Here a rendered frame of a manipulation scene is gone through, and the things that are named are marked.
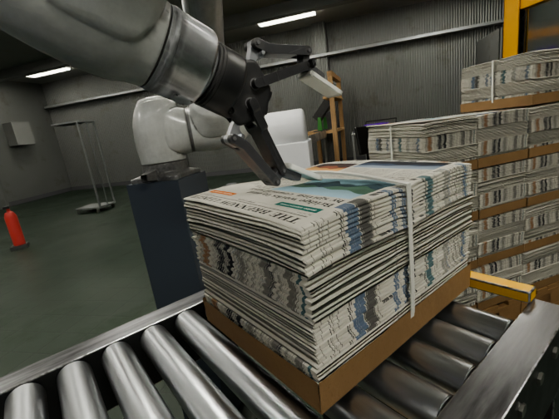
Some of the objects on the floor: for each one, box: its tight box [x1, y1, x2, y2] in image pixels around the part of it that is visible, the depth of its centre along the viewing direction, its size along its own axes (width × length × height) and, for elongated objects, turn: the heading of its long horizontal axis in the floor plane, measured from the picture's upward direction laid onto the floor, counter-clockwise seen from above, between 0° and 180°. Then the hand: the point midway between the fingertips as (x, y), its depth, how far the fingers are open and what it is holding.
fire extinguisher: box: [2, 205, 30, 251], centre depth 442 cm, size 26×26×59 cm
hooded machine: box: [265, 109, 314, 169], centre depth 442 cm, size 67×61×131 cm
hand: (320, 133), depth 51 cm, fingers open, 13 cm apart
